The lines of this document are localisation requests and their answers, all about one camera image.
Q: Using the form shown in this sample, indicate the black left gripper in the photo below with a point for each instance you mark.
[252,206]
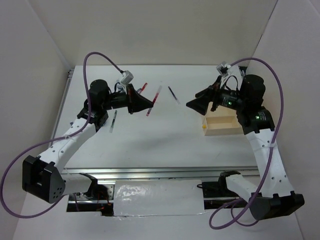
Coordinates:
[134,102]

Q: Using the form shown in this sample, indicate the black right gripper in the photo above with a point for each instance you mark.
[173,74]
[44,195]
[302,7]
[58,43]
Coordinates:
[216,87]

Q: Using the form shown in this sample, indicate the red gel pen clear cap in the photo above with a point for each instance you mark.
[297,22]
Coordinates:
[154,100]

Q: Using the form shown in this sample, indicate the purple gel pen clear cap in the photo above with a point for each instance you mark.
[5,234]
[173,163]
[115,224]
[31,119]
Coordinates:
[174,96]

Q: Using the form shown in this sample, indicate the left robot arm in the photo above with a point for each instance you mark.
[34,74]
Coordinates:
[42,175]

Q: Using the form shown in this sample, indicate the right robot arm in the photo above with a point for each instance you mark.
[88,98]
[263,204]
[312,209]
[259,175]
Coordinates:
[274,196]

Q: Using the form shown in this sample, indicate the red ballpoint pen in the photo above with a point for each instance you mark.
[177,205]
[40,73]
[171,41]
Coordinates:
[142,88]

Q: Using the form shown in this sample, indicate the cream compartment tray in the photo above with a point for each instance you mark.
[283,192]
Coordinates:
[221,122]

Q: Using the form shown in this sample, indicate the green gel pen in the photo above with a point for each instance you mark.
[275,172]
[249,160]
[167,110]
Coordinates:
[113,121]

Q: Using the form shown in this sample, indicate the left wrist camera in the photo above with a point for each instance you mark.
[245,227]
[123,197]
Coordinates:
[126,78]

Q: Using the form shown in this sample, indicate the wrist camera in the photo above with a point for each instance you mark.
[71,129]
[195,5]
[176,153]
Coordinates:
[126,78]
[223,69]

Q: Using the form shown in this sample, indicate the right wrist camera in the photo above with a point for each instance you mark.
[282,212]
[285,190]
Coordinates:
[223,69]

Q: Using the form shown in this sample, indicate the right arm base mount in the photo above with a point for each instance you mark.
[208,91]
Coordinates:
[215,193]

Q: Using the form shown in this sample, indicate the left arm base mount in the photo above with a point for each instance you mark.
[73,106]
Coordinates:
[93,197]

